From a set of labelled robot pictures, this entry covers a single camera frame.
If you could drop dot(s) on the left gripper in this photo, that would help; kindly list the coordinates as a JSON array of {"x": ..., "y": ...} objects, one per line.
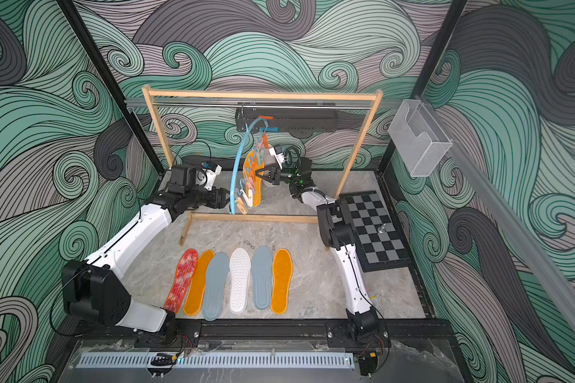
[{"x": 217, "y": 198}]

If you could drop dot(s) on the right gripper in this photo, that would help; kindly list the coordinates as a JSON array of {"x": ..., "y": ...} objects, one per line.
[{"x": 275, "y": 178}]

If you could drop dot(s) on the orange insole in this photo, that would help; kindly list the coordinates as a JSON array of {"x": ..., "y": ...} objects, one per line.
[
  {"x": 251, "y": 164},
  {"x": 282, "y": 269},
  {"x": 194, "y": 301}
]

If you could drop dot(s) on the white insole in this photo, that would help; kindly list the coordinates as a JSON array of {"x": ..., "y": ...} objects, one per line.
[{"x": 239, "y": 270}]

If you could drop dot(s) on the grey blue insole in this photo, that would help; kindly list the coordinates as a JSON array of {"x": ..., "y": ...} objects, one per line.
[
  {"x": 262, "y": 278},
  {"x": 215, "y": 280}
]

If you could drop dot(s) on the red patterned insole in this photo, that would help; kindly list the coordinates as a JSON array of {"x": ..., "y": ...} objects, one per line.
[{"x": 184, "y": 273}]

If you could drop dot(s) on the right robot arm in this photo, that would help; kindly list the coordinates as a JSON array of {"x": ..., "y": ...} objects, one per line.
[{"x": 337, "y": 232}]

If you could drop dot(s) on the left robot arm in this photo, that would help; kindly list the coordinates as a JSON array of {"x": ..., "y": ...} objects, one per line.
[{"x": 92, "y": 289}]

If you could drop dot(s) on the white clothes peg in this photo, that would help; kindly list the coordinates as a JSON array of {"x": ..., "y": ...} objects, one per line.
[{"x": 248, "y": 196}]

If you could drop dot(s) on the wooden clothes rack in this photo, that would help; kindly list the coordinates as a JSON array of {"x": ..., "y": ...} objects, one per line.
[{"x": 149, "y": 94}]

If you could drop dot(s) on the black white chessboard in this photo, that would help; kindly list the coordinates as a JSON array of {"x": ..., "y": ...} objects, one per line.
[{"x": 379, "y": 244}]

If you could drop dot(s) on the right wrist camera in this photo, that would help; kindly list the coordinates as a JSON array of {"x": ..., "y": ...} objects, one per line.
[{"x": 278, "y": 156}]

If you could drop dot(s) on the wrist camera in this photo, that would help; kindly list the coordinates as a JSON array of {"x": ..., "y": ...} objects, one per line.
[
  {"x": 207, "y": 174},
  {"x": 278, "y": 156}
]

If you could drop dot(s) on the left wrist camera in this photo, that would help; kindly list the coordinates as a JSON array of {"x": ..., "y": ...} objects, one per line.
[{"x": 207, "y": 174}]

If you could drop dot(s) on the black wall tool holder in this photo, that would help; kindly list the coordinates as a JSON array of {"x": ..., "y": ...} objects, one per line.
[{"x": 289, "y": 120}]

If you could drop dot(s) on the clear acrylic wall box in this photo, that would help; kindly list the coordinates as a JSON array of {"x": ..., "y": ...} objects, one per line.
[{"x": 419, "y": 137}]

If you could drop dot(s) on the white slotted cable duct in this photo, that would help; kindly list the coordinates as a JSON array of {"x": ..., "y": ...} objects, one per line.
[{"x": 222, "y": 360}]

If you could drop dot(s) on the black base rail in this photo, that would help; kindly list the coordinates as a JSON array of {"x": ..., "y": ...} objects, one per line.
[{"x": 335, "y": 333}]

